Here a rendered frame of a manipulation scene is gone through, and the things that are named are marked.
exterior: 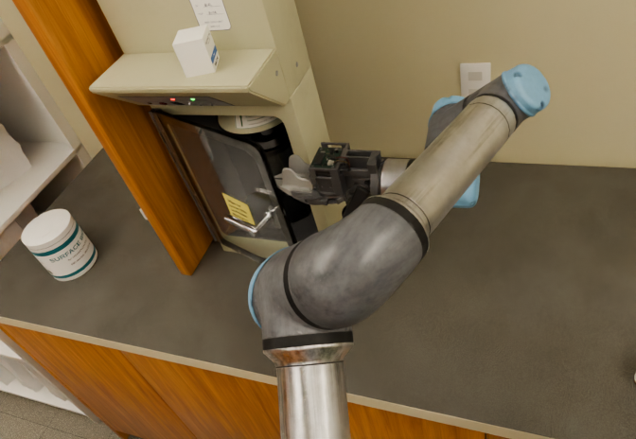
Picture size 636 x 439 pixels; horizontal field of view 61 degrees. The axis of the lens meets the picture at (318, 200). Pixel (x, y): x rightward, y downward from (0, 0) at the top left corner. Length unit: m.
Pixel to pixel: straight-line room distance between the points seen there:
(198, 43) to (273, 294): 0.42
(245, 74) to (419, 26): 0.57
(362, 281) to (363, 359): 0.56
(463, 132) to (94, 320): 1.03
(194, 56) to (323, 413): 0.56
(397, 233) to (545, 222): 0.78
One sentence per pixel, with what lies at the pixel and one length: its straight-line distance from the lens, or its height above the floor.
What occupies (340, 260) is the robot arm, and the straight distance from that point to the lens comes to 0.57.
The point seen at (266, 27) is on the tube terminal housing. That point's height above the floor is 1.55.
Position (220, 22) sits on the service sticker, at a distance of 0.94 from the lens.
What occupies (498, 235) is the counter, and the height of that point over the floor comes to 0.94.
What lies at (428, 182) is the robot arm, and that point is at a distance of 0.65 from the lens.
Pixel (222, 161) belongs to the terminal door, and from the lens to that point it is 1.04.
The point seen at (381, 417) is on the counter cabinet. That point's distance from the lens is 1.23.
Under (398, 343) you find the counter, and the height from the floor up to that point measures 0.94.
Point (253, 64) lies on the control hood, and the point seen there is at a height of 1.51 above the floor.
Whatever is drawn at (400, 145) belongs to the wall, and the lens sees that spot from 1.53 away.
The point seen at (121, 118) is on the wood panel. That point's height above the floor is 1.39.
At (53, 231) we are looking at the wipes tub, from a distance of 1.51.
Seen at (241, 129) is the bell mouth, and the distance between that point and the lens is 1.09.
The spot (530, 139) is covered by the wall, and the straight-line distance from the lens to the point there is 1.47.
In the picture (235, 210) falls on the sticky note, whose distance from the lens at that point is 1.15.
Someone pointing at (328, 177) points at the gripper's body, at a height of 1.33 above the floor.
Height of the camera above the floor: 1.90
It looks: 42 degrees down
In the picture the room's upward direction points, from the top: 17 degrees counter-clockwise
